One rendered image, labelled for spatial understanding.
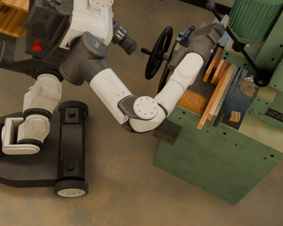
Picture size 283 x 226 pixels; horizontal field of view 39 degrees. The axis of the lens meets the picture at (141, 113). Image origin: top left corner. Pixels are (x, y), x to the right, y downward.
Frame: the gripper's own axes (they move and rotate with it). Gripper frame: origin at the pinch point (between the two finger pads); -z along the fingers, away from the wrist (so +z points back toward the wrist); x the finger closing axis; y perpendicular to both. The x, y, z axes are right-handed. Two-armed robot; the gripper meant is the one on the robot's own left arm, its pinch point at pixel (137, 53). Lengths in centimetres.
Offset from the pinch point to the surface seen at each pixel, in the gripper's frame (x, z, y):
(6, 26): -97, 60, -68
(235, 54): 20.4, -26.8, 32.2
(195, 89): 17.6, -26.9, 9.0
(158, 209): -10, -80, -65
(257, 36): 35, -22, 43
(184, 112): 25.4, -28.4, -0.7
